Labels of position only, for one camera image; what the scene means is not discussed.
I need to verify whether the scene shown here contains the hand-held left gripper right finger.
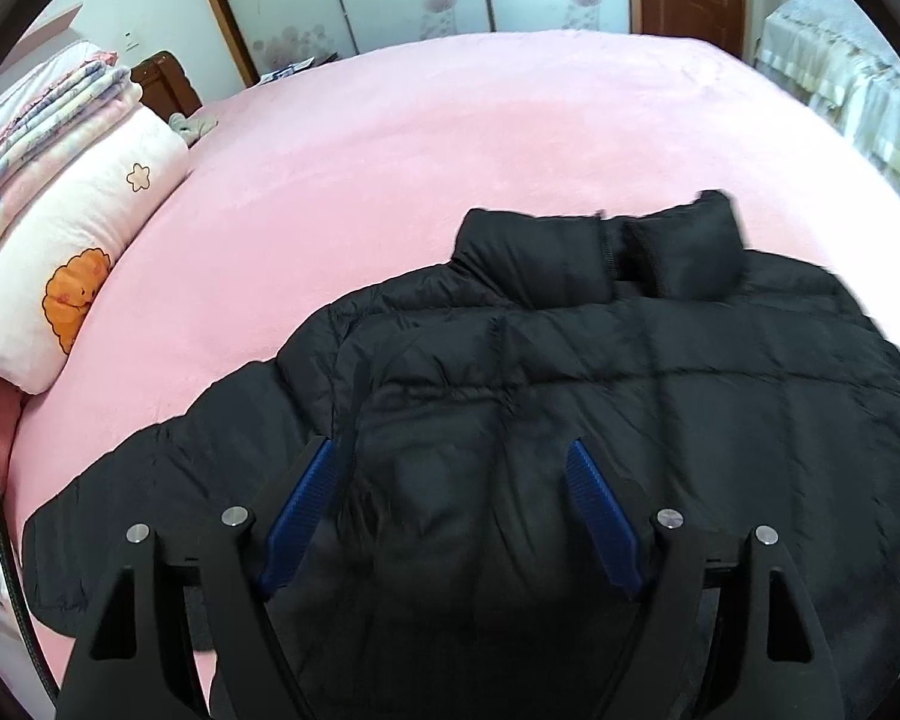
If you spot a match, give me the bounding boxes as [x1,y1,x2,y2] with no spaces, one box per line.
[565,439,848,720]

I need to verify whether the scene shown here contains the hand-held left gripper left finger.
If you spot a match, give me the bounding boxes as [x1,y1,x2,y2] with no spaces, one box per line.
[58,436,342,720]

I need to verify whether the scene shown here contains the black puffer jacket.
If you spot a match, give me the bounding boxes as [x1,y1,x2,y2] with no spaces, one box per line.
[21,190,900,720]

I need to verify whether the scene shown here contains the white cartoon print pillow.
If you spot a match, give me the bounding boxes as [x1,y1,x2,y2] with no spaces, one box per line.
[0,103,190,395]

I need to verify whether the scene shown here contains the pink bed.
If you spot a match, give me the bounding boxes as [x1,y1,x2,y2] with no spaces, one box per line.
[0,28,900,720]

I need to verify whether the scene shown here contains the small grey cloth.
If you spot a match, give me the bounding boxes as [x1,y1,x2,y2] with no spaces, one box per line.
[166,111,218,147]

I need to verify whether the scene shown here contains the low table with papers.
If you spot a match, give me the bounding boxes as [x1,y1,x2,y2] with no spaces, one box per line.
[259,52,338,85]

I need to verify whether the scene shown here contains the brown wooden nightstand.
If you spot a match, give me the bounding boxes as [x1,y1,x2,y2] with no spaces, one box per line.
[130,51,203,121]

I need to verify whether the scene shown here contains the folded striped quilt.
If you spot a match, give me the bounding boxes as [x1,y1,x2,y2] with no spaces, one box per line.
[0,41,143,256]

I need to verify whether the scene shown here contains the pink wall shelf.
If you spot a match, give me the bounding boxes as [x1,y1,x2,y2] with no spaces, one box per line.
[0,4,83,68]

